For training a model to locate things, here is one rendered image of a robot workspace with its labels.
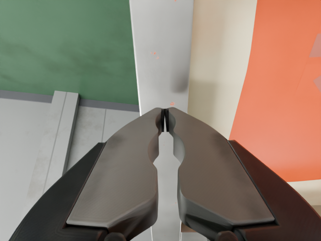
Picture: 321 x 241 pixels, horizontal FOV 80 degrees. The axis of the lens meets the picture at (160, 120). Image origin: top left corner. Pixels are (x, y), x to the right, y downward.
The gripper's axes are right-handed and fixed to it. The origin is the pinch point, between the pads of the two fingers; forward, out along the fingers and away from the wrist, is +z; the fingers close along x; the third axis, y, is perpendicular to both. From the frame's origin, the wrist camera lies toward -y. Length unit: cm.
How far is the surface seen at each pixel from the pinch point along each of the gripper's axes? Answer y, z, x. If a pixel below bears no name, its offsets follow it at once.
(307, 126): 5.4, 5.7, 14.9
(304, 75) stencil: -0.1, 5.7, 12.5
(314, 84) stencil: 0.8, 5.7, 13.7
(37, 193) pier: 167, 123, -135
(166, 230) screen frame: 18.5, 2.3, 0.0
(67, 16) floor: 5, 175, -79
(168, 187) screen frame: 10.3, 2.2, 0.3
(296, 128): 5.7, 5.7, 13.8
